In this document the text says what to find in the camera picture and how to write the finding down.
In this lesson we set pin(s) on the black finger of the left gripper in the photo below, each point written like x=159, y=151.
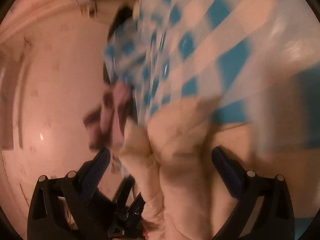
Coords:
x=126, y=219

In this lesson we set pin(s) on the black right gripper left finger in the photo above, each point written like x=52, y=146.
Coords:
x=58, y=206

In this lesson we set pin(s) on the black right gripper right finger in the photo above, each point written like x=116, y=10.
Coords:
x=264, y=209

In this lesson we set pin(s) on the cream quilted down jacket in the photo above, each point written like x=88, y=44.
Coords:
x=170, y=160

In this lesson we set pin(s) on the pink garment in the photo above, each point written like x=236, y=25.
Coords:
x=105, y=124

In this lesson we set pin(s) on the blue white checkered bed sheet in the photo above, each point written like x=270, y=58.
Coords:
x=259, y=57

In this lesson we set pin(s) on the black garment on bed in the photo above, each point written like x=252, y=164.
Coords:
x=123, y=13

